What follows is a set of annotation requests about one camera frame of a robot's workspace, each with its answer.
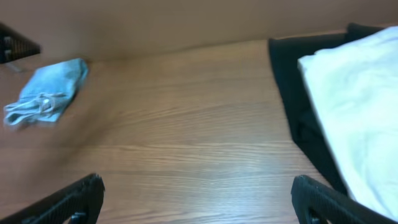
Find light blue denim shorts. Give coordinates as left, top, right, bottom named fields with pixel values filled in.
left=4, top=58, right=89, bottom=127

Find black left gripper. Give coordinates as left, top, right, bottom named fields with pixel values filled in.
left=1, top=23, right=41, bottom=64

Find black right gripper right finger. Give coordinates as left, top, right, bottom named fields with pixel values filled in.
left=291, top=175, right=397, bottom=224

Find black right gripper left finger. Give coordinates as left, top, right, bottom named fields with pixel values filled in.
left=1, top=174, right=105, bottom=224

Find beige folded garment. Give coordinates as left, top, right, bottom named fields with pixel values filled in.
left=298, top=26, right=397, bottom=220

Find black cloth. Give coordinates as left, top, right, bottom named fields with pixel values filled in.
left=268, top=23, right=382, bottom=195

